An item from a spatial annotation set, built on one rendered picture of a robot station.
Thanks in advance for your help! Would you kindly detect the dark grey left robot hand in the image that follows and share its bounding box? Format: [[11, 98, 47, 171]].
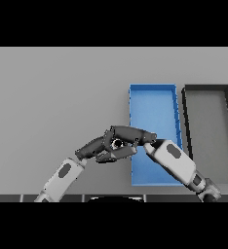
[[74, 129, 138, 163]]

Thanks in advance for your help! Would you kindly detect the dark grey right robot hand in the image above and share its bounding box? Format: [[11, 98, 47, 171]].
[[109, 124, 159, 148]]

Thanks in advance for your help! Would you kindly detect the blue bin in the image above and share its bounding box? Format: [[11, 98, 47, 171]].
[[129, 83, 184, 187]]

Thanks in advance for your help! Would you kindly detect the dark grey bin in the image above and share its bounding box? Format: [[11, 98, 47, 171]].
[[180, 84, 228, 186]]

